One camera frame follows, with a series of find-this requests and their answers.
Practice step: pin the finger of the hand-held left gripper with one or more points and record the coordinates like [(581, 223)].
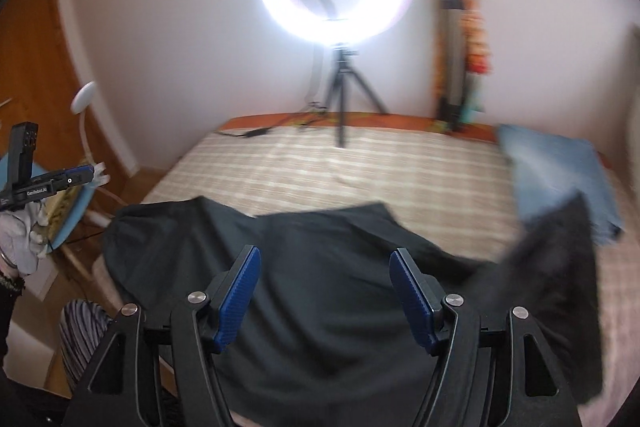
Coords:
[(79, 176)]

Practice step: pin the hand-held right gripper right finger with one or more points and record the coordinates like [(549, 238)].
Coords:
[(411, 297)]

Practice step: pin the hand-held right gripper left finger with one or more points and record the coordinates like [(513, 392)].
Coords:
[(239, 292)]

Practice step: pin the dark green t-shirt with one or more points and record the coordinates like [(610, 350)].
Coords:
[(320, 267)]

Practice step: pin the person's left hand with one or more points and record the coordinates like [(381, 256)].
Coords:
[(20, 239)]

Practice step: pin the white clip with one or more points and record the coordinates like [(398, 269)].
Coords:
[(101, 174)]

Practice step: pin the light blue chair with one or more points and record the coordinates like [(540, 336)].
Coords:
[(75, 212)]

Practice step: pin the yellow patterned cloth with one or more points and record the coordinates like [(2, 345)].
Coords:
[(62, 209)]

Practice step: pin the white round-headed stand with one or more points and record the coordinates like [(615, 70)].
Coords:
[(84, 97)]

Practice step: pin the wooden door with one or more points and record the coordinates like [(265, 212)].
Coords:
[(35, 57)]

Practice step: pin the person's striped clothing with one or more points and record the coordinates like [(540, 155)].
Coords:
[(82, 337)]

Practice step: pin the folded blue jeans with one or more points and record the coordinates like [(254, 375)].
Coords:
[(555, 172)]

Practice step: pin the silver folded tripod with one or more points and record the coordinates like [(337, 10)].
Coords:
[(450, 57)]

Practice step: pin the folded tripod with colourful scarf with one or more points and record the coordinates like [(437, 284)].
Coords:
[(477, 42)]

